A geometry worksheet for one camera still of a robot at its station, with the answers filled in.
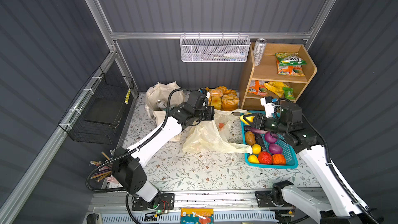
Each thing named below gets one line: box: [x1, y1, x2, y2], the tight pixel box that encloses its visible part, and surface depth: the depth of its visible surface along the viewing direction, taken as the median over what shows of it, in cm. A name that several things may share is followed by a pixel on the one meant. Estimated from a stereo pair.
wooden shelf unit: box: [239, 42, 318, 111], surface depth 91 cm
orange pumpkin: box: [272, 153, 287, 165], surface depth 82 cm
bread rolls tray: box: [205, 85, 240, 112], surface depth 111 cm
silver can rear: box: [253, 37, 267, 67], surface depth 84 cm
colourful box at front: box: [180, 207, 215, 224], surface depth 71 cm
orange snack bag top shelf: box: [276, 60, 306, 77], surface depth 86 cm
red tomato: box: [257, 151, 273, 165], surface depth 82 cm
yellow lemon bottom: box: [247, 154, 260, 164], surface depth 84 cm
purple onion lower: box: [268, 143, 283, 155], surface depth 86 cm
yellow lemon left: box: [251, 143, 262, 155], surface depth 88 cm
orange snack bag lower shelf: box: [247, 79, 269, 96], surface depth 98 cm
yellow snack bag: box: [263, 80, 291, 98], surface depth 98 cm
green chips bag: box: [274, 51, 307, 66], surface depth 88 cm
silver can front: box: [155, 99, 167, 111], surface depth 98 cm
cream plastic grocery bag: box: [182, 108, 253, 154], surface depth 77 cm
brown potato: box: [245, 130, 256, 146], surface depth 92 cm
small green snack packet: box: [282, 87, 296, 101], surface depth 97 cm
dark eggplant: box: [254, 133, 267, 152], surface depth 93 cm
